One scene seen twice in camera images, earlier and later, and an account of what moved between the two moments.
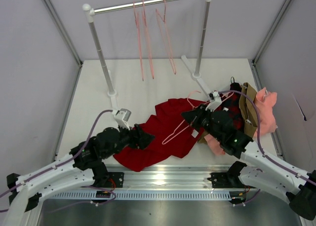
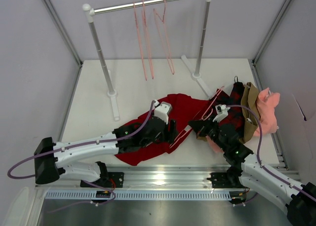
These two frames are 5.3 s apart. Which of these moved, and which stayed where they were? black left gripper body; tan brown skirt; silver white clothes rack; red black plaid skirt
Moved: black left gripper body
Stayed: tan brown skirt; silver white clothes rack; red black plaid skirt
